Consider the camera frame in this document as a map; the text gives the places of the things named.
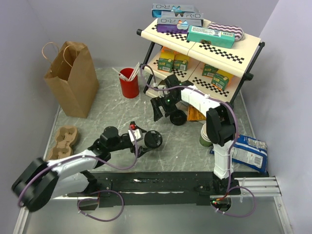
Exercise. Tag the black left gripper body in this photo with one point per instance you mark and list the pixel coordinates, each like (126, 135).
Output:
(124, 144)

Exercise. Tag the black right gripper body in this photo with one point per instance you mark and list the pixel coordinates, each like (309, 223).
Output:
(168, 103)

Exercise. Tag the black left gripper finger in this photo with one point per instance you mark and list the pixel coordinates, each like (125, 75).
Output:
(133, 127)
(142, 150)

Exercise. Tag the cardboard cup carrier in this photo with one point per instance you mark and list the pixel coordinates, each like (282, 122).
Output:
(65, 138)

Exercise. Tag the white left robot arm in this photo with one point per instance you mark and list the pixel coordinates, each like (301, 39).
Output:
(43, 180)

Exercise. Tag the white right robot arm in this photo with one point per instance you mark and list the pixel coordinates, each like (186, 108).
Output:
(221, 123)

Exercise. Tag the stack of black lids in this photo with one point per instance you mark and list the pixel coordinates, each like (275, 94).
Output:
(178, 118)

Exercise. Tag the orange snack bag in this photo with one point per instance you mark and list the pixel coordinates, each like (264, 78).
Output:
(194, 114)

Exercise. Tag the red plastic cup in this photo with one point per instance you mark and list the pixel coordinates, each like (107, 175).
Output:
(130, 89)

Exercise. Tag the green yellow box far left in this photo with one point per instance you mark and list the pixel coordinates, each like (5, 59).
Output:
(166, 59)

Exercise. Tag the green yellow box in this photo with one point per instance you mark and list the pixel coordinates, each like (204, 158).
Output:
(209, 71)
(166, 59)
(221, 79)
(181, 62)

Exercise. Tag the stack of green paper cups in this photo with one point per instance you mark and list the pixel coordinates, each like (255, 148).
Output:
(204, 140)

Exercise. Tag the green yellow box far right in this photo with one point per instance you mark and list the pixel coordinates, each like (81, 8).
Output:
(221, 79)

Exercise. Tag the cream three-tier shelf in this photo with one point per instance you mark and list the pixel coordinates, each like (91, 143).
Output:
(237, 61)

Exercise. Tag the teal rectangular box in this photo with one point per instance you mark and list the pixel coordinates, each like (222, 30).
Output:
(211, 36)

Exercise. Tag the brown paper bag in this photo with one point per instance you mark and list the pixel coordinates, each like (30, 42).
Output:
(72, 79)

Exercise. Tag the purple grey R+Co box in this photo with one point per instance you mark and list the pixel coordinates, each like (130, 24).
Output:
(172, 25)

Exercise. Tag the top grey R+Co box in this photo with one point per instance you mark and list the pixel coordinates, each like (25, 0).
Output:
(161, 10)

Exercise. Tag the blue chips bag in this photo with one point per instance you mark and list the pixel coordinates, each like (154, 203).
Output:
(246, 150)

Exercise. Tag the purple wavy pouch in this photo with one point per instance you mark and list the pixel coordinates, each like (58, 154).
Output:
(238, 32)

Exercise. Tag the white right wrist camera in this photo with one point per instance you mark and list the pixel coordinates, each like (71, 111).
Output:
(161, 90)

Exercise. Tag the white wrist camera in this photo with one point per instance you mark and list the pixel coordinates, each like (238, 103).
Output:
(136, 134)
(161, 90)

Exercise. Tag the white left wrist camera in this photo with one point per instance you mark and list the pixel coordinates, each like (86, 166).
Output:
(136, 134)

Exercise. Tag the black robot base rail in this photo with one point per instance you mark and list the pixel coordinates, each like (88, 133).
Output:
(112, 189)

